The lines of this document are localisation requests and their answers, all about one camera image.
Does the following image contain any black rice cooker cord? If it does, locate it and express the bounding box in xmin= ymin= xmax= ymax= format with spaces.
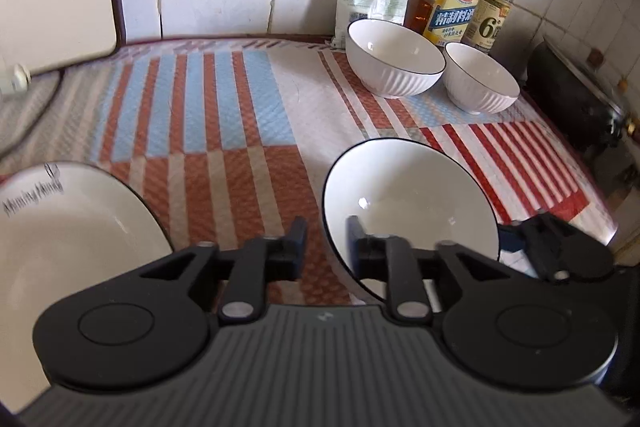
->
xmin=0 ymin=68 xmax=65 ymax=163

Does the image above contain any white Morning Honey plate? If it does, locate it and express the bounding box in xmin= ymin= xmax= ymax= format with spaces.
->
xmin=0 ymin=161 xmax=172 ymax=412

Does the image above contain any black wok with glass lid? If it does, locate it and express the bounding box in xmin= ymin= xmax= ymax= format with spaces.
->
xmin=524 ymin=37 xmax=639 ymax=162

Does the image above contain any striped checkered tablecloth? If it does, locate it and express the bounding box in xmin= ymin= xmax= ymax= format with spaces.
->
xmin=1 ymin=39 xmax=616 ymax=305

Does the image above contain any white ribbed bowl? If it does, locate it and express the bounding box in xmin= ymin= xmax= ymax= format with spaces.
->
xmin=321 ymin=138 xmax=499 ymax=303
xmin=442 ymin=42 xmax=521 ymax=115
xmin=346 ymin=20 xmax=446 ymax=98

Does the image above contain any kitchen cleaver white handle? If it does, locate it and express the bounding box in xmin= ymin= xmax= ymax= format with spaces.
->
xmin=0 ymin=64 xmax=30 ymax=96

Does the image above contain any vinegar bottle yellow cap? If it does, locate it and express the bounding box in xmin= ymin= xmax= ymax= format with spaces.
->
xmin=462 ymin=0 xmax=513 ymax=53

